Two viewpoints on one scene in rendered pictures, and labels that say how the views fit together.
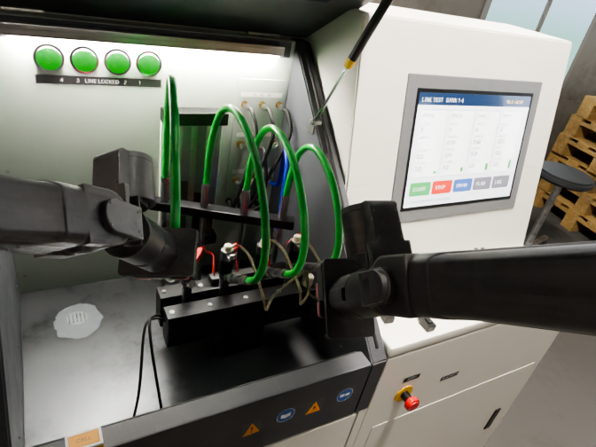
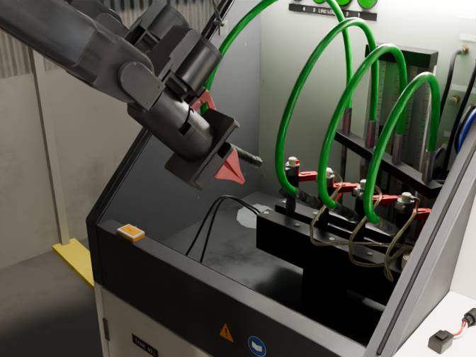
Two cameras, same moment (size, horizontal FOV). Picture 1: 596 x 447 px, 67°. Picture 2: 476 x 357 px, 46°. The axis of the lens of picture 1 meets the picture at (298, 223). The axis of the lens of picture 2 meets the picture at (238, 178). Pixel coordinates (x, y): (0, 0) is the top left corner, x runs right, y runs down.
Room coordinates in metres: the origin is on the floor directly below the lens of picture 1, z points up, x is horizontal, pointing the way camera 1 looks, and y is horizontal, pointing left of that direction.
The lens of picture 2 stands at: (0.33, -0.76, 1.54)
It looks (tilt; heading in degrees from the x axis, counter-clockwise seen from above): 25 degrees down; 74
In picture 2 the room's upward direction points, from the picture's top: straight up
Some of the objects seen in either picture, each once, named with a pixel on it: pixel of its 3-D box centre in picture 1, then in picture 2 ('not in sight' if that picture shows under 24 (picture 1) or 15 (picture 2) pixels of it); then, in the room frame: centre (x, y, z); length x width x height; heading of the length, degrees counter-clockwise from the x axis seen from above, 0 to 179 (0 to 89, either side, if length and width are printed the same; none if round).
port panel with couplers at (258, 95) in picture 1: (257, 143); (474, 102); (1.06, 0.14, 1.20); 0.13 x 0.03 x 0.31; 124
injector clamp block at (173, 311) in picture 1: (236, 312); (338, 265); (0.77, 0.10, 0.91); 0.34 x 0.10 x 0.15; 124
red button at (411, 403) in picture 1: (408, 399); not in sight; (0.72, -0.33, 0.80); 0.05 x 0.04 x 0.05; 124
